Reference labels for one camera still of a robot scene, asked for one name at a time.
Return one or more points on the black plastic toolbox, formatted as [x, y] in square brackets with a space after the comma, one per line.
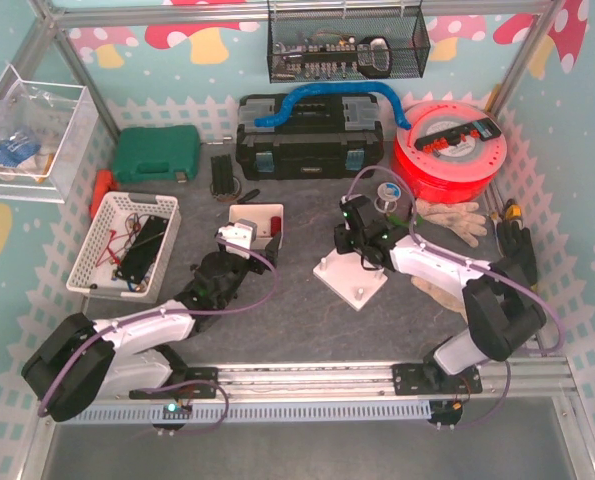
[326, 137]

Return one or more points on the black yellow work glove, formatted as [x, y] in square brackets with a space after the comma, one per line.
[515, 242]

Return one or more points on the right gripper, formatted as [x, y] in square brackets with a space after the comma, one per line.
[344, 240]

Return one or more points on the white peg base plate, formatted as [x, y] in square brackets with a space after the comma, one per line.
[345, 276]

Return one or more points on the orange pneumatic tubing reel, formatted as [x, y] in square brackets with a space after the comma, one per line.
[453, 175]

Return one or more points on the white knit work glove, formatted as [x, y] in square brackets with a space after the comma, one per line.
[463, 219]

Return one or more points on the large red spring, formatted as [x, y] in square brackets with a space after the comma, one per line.
[275, 225]

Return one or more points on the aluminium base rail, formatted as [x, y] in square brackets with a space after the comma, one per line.
[326, 381]

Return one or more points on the yellow black tool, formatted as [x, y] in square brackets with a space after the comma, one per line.
[512, 211]

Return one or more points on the grey slotted cable duct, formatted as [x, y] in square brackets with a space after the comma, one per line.
[267, 412]

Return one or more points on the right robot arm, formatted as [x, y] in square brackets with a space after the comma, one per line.
[501, 315]

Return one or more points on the clear acrylic wall box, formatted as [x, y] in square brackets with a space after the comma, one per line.
[45, 129]

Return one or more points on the black device in basket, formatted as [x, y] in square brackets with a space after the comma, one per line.
[143, 251]

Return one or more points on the white perforated basket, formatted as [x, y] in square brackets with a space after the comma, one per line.
[114, 228]

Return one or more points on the white plastic parts bin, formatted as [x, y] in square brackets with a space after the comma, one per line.
[259, 214]

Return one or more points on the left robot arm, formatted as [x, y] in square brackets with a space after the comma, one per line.
[137, 330]

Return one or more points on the green brass pipe fitting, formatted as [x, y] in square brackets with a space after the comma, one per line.
[398, 221]

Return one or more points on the black socket rail orange clips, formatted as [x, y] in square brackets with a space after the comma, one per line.
[483, 129]

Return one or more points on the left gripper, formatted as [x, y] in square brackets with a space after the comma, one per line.
[263, 257]

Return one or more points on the black wire mesh shelf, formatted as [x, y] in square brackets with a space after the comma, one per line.
[346, 41]

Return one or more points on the orange tool handle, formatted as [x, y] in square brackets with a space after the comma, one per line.
[104, 183]

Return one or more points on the yellow rod in corner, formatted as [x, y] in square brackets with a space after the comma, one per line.
[492, 97]

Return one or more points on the solder wire spool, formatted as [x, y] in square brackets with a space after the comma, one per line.
[388, 195]

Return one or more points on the green plastic tool case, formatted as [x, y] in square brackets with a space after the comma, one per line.
[156, 153]

